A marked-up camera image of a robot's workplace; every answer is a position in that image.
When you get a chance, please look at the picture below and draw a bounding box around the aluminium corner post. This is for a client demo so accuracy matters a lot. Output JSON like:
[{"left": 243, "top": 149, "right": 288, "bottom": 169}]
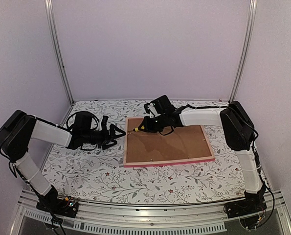
[
  {"left": 228, "top": 0, "right": 257, "bottom": 103},
  {"left": 45, "top": 0, "right": 74, "bottom": 105}
]

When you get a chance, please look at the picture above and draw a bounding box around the aluminium right corner post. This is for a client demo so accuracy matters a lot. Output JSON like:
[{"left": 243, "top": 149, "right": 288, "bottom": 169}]
[{"left": 228, "top": 0, "right": 257, "bottom": 103}]

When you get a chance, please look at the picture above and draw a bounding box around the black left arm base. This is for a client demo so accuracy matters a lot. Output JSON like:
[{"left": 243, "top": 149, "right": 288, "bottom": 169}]
[{"left": 36, "top": 195, "right": 79, "bottom": 218}]

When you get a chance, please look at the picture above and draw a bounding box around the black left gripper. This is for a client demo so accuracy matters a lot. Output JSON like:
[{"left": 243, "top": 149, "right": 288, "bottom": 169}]
[{"left": 82, "top": 123, "right": 126, "bottom": 150}]

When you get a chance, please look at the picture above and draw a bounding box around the pink picture frame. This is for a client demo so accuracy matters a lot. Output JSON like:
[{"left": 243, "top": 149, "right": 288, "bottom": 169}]
[{"left": 123, "top": 117, "right": 215, "bottom": 167}]

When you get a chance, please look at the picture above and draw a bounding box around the aluminium left corner post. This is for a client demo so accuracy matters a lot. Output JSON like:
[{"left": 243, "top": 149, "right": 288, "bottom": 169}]
[{"left": 45, "top": 0, "right": 74, "bottom": 105}]

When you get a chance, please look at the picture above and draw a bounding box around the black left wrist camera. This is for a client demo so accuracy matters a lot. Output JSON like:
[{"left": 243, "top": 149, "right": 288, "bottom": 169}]
[{"left": 101, "top": 116, "right": 109, "bottom": 129}]

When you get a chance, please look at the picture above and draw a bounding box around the floral patterned table mat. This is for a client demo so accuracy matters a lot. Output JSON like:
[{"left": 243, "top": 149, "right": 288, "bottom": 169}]
[{"left": 32, "top": 99, "right": 270, "bottom": 205}]

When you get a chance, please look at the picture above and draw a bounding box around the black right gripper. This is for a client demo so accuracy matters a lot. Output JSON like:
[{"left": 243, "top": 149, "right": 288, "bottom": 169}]
[{"left": 138, "top": 114, "right": 167, "bottom": 134}]

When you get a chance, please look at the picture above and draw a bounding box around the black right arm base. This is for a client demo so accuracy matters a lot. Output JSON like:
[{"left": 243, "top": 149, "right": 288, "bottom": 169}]
[{"left": 224, "top": 192, "right": 267, "bottom": 230}]

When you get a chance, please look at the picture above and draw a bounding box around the aluminium front rail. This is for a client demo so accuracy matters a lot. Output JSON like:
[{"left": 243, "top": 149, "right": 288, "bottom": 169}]
[{"left": 11, "top": 190, "right": 291, "bottom": 235}]

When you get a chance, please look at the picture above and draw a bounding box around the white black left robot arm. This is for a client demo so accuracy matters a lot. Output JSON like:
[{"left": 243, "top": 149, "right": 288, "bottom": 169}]
[{"left": 0, "top": 110, "right": 126, "bottom": 212}]

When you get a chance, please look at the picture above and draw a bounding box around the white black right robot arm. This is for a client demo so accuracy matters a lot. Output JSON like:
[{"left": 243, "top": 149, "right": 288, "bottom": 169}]
[{"left": 135, "top": 95, "right": 266, "bottom": 213}]

